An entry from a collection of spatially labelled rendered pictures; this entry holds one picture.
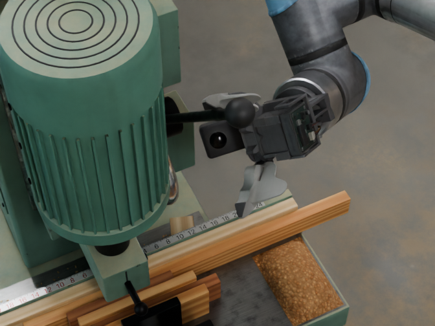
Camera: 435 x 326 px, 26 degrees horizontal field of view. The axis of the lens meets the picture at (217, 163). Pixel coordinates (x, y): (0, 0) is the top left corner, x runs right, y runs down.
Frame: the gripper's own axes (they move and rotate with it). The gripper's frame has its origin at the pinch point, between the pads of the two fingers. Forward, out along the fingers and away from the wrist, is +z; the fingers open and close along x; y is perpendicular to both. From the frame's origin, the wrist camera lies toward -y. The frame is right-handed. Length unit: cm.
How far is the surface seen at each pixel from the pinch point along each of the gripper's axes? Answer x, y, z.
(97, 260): 11.8, -25.8, -2.0
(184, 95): 16, -105, -147
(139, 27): -18.8, 3.6, 11.2
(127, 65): -15.7, 3.7, 15.4
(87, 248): 10.3, -28.0, -3.2
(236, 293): 27.5, -19.2, -22.3
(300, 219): 20.7, -11.2, -34.2
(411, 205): 60, -41, -147
